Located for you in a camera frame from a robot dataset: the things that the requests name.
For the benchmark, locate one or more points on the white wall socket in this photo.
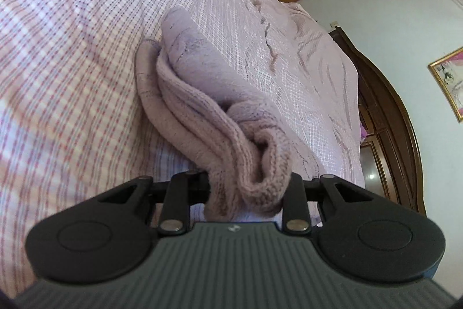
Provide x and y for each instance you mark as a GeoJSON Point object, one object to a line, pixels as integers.
{"type": "Point", "coordinates": [333, 23]}

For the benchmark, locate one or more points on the gold framed picture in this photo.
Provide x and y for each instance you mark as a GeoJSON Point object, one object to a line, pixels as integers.
{"type": "Point", "coordinates": [452, 84]}

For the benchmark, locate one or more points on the dark wooden headboard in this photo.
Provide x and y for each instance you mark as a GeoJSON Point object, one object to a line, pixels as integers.
{"type": "Point", "coordinates": [390, 113]}

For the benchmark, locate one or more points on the small pink object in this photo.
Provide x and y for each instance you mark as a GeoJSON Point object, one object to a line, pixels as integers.
{"type": "Point", "coordinates": [364, 131]}

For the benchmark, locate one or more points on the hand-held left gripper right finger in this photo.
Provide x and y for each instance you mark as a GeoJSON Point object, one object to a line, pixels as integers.
{"type": "Point", "coordinates": [294, 200]}

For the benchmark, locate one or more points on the purple knitted cardigan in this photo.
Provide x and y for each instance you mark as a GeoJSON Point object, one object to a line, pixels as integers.
{"type": "Point", "coordinates": [209, 95]}

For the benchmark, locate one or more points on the bed with checked sheet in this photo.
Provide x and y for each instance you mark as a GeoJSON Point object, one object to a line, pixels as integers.
{"type": "Point", "coordinates": [72, 59]}

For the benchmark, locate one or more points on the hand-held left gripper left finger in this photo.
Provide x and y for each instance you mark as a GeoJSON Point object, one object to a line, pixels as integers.
{"type": "Point", "coordinates": [177, 196]}

